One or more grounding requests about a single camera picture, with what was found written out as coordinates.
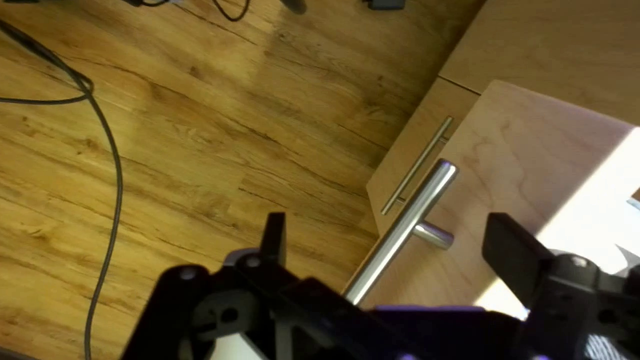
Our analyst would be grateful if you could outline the black power brick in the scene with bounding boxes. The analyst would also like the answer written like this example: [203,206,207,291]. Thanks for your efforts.
[362,0,406,11]

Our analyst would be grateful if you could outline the silver bar drawer handle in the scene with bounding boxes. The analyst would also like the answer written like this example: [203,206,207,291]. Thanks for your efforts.
[380,115,455,216]
[342,158,459,306]

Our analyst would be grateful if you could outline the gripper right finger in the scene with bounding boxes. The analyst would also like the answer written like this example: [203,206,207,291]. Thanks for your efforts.
[481,212,640,360]

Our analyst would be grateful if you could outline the light wooden drawer cabinet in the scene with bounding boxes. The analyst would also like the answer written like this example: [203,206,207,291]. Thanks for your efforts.
[345,0,640,321]

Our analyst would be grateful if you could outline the black cable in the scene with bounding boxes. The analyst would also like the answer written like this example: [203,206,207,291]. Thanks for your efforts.
[0,18,124,360]
[212,0,251,23]
[0,80,96,106]

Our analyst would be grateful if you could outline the light wooden drawer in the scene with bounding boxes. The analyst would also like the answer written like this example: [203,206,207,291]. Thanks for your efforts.
[350,79,640,321]
[366,76,482,237]

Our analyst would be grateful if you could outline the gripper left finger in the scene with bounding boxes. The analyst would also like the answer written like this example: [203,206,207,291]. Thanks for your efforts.
[119,212,401,360]

